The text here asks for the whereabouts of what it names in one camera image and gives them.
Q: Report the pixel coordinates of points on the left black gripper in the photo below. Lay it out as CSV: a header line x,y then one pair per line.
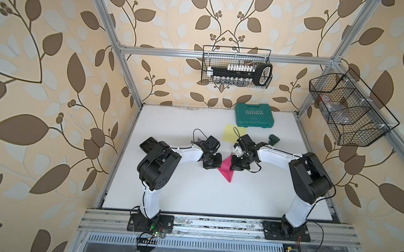
x,y
218,163

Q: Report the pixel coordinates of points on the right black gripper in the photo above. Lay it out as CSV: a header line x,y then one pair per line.
x,y
235,166

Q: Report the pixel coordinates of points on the pink square paper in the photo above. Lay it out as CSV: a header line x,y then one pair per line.
x,y
225,169

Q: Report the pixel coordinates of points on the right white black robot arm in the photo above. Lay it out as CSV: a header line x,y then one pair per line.
x,y
309,178

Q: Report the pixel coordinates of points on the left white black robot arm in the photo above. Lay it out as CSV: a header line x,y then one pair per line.
x,y
161,161

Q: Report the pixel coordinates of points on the yellow square paper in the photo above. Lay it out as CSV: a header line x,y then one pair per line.
x,y
232,133

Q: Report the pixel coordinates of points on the green black pipe wrench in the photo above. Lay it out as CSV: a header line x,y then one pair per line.
x,y
273,140

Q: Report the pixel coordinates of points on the green tool case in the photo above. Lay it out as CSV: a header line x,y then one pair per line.
x,y
254,115

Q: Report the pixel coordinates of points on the black flat tray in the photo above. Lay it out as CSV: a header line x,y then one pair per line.
x,y
150,146

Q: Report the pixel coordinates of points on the black socket holder tool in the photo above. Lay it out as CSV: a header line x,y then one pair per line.
x,y
257,75

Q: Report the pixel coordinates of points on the plastic bag in basket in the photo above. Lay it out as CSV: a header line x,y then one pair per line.
x,y
335,112

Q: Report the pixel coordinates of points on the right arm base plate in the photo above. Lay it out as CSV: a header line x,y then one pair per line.
x,y
284,231

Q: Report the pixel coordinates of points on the black wire basket back wall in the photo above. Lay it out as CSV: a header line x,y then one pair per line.
x,y
222,56

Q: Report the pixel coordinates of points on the black wire basket wall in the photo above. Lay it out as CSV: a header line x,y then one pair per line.
x,y
222,56
371,118

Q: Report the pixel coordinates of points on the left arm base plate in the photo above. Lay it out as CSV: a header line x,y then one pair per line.
x,y
150,223

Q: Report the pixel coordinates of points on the black wire basket right wall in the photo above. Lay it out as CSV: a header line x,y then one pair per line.
x,y
371,118

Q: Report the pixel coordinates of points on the aluminium front rail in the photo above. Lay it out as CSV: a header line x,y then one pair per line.
x,y
212,227

